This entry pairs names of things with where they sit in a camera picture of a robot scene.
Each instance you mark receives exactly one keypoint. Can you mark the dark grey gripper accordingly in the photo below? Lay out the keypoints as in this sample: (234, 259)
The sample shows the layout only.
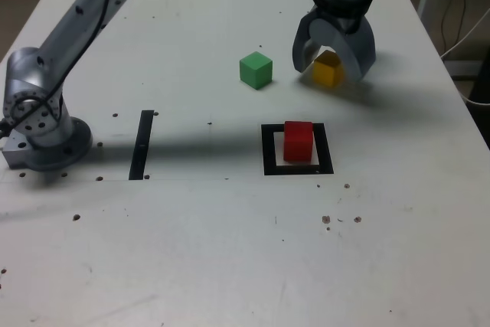
(349, 26)

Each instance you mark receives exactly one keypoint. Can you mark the yellow cube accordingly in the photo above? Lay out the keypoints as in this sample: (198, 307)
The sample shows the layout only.
(325, 74)

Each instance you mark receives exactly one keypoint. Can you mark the green cube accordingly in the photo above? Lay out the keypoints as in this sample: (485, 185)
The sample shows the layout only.
(254, 72)

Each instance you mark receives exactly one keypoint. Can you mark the red cube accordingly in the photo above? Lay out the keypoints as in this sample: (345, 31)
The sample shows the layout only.
(298, 143)

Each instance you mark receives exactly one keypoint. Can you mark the black tape square outline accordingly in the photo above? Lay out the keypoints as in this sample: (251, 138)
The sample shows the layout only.
(268, 151)

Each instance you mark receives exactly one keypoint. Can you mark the black tape strip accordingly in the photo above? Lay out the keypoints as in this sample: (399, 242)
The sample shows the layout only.
(139, 151)

